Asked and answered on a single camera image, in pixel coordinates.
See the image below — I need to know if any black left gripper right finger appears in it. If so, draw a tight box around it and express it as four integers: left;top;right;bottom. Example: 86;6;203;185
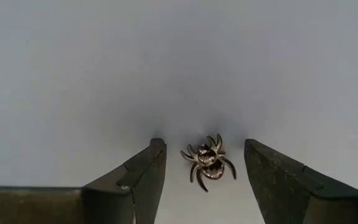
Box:
244;138;358;224

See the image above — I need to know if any small black plastic spider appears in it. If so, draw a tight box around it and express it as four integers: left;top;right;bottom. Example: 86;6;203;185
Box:
180;133;237;193

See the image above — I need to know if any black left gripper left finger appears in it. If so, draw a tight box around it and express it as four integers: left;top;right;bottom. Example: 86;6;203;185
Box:
0;138;168;224

